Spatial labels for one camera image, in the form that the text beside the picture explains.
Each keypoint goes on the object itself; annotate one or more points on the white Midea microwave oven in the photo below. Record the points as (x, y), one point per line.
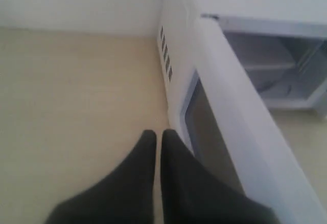
(234, 46)

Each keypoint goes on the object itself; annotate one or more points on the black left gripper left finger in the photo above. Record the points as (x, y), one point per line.
(123, 196)

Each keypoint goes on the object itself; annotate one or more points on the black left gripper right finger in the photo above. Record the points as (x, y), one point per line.
(191, 194)

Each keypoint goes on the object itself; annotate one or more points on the glass turntable plate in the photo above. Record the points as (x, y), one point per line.
(276, 88)

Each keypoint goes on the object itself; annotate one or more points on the white microwave door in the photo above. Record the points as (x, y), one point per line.
(250, 153)

